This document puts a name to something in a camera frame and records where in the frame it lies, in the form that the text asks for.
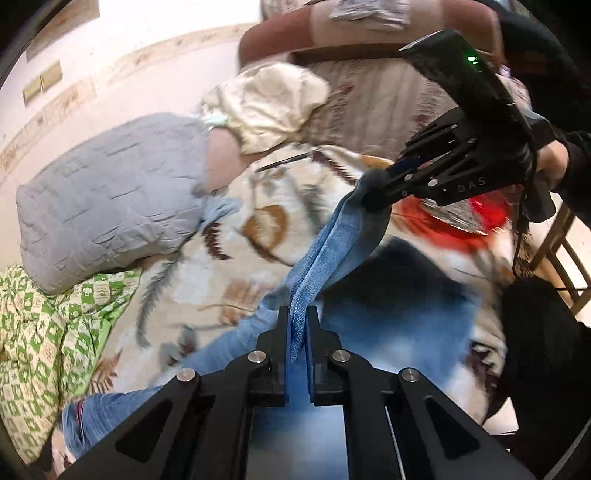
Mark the tan wall plate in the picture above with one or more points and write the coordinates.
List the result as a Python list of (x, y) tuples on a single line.
[(33, 91), (51, 74)]

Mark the tan pillow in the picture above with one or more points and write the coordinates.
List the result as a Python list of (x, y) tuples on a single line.
[(224, 159)]

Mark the grey patterned cloth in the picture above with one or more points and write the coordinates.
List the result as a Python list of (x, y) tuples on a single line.
[(369, 11)]

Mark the person's dark clothing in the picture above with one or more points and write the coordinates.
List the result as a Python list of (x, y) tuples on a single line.
[(545, 369)]

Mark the grey quilted pillow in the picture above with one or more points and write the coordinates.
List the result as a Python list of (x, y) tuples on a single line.
[(115, 194)]

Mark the person's right hand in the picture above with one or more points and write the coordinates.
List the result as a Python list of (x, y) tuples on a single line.
[(551, 159)]

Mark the brown bed headboard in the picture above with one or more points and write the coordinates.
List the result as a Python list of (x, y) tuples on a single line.
[(286, 32)]

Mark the person's right forearm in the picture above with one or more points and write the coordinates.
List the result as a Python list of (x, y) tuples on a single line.
[(577, 147)]

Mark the cream satin pillow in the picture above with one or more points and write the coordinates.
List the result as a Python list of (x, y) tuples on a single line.
[(272, 101)]

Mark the leaf printed fleece blanket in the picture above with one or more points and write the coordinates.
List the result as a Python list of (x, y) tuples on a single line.
[(258, 258)]

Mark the red object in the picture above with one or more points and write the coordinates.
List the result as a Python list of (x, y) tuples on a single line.
[(480, 221)]

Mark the black pen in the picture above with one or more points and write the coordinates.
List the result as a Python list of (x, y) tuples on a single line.
[(282, 161)]

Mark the light green cloth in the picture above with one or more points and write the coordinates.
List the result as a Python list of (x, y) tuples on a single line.
[(214, 121)]

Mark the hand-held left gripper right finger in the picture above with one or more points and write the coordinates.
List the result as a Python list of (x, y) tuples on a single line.
[(313, 341)]

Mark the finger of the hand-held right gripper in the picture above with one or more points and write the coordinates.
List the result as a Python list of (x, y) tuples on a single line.
[(397, 194), (434, 138)]

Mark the framed wall picture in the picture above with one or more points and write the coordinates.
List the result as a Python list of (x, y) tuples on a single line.
[(64, 25)]

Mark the green checkered cloth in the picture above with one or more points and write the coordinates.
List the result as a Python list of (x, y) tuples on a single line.
[(41, 350)]

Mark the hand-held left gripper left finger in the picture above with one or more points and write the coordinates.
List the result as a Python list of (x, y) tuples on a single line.
[(292, 339)]

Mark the striped brown bedspread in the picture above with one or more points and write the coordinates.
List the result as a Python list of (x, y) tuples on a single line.
[(378, 101)]

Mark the wooden chair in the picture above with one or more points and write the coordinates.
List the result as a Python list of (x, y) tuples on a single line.
[(558, 249)]

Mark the blue denim pants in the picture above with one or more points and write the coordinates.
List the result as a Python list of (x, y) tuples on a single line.
[(332, 240)]

